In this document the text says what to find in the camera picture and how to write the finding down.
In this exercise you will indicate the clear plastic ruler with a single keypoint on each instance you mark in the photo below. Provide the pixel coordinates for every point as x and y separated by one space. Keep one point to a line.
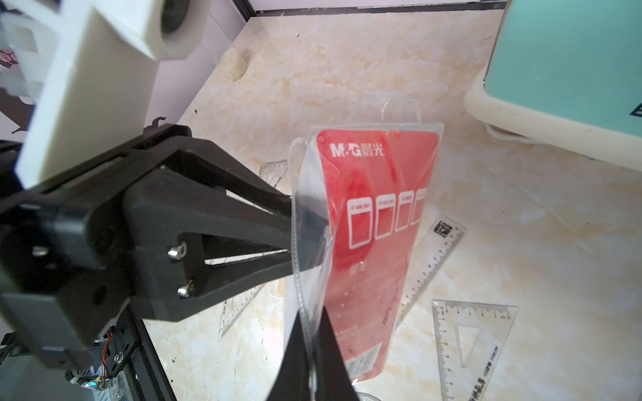
273 172

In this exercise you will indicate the mint green toaster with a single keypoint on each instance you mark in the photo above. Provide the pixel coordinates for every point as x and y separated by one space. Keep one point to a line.
568 74

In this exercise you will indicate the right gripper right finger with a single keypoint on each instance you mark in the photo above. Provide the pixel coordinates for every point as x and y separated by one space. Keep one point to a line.
333 383

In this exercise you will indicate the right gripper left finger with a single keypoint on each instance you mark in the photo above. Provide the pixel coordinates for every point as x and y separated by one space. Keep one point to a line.
292 383

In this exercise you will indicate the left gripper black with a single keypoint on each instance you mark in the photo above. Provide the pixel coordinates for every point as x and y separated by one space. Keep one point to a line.
203 228

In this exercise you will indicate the clear glass jar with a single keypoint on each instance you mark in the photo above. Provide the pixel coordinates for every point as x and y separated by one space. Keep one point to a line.
227 58

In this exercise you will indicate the clear protractor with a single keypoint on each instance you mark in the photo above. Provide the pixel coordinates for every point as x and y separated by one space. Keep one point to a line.
234 307

